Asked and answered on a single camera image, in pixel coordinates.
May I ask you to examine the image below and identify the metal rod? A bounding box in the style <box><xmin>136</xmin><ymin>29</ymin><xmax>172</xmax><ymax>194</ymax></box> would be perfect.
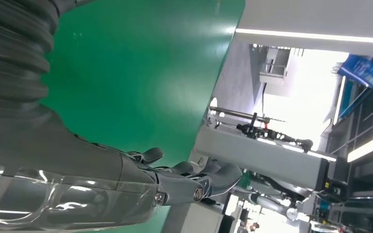
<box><xmin>209</xmin><ymin>106</ymin><xmax>271</xmax><ymax>124</ymax></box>

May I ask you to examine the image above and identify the green table mat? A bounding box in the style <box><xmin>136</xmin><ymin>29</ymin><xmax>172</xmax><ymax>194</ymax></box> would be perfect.
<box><xmin>40</xmin><ymin>0</ymin><xmax>247</xmax><ymax>233</ymax></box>

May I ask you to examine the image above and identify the white machine stand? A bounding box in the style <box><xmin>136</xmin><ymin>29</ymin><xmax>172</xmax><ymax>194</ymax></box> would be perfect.
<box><xmin>189</xmin><ymin>123</ymin><xmax>339</xmax><ymax>194</ymax></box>

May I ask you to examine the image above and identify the black clamp tool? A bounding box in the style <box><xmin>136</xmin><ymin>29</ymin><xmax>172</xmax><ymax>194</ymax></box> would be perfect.
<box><xmin>236</xmin><ymin>112</ymin><xmax>314</xmax><ymax>153</ymax></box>

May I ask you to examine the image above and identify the blue board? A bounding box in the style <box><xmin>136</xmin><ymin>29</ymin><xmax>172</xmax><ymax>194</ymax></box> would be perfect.
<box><xmin>338</xmin><ymin>54</ymin><xmax>373</xmax><ymax>91</ymax></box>

